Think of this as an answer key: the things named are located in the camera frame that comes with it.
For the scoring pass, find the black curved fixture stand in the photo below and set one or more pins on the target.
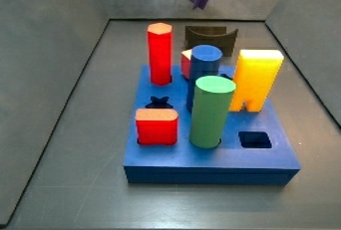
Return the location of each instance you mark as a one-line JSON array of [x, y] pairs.
[[210, 35]]

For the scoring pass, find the short red rounded block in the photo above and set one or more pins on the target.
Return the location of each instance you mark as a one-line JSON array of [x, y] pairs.
[[157, 126]]

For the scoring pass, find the green cylinder peg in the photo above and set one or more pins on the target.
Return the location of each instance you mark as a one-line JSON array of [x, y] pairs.
[[213, 93]]

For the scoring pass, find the red triangular prism peg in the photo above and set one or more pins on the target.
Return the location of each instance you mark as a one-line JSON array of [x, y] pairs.
[[185, 63]]

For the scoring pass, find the blue cylinder peg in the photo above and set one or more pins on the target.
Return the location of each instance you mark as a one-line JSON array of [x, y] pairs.
[[203, 65]]

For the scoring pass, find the tall red hexagonal prism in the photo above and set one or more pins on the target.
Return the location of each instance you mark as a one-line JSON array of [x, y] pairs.
[[159, 50]]

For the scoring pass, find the yellow arch block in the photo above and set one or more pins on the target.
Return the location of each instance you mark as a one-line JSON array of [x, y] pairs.
[[255, 72]]

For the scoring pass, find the blue shape-sorter base block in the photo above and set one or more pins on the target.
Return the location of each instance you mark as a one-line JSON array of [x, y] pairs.
[[254, 154]]

